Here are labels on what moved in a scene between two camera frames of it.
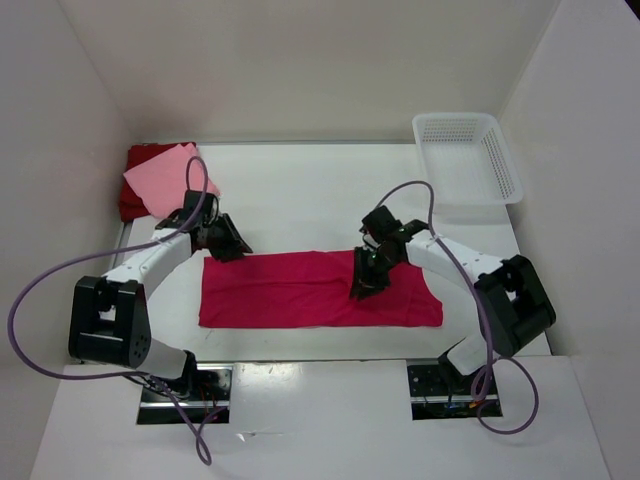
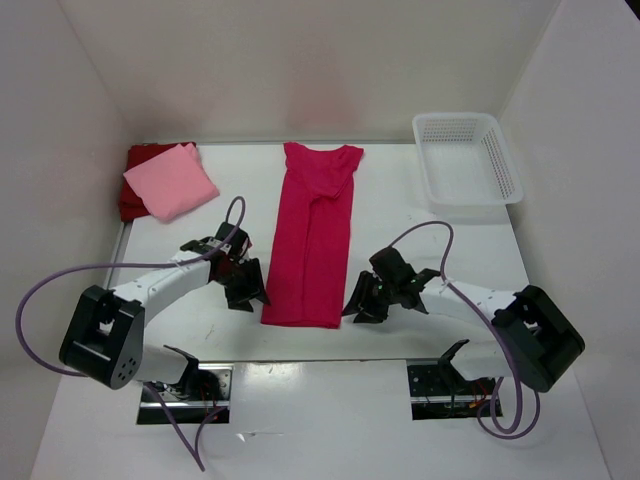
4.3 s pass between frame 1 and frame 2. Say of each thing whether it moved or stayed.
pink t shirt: stayed
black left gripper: moved
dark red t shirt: stayed
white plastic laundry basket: stayed
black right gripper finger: moved
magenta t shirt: moved
